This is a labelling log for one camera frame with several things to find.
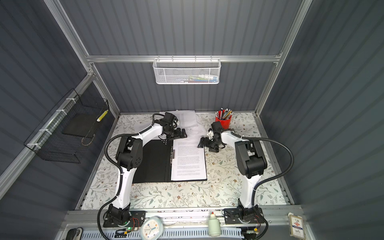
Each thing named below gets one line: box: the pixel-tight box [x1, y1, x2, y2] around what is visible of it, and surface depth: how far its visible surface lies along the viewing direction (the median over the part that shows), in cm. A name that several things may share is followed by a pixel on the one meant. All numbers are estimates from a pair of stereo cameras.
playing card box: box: [288, 212, 306, 240], surface depth 71 cm
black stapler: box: [65, 227, 84, 240], surface depth 68 cm
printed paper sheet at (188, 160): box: [171, 138, 207, 181], surface depth 96 cm
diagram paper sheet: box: [180, 124, 208, 139], surface depth 111 cm
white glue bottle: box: [208, 212, 221, 237], surface depth 67 cm
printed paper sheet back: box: [159, 109, 197, 128], surface depth 122 cm
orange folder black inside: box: [132, 139, 207, 184], surface depth 90 cm
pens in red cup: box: [215, 108, 234, 120], surface depth 104 cm
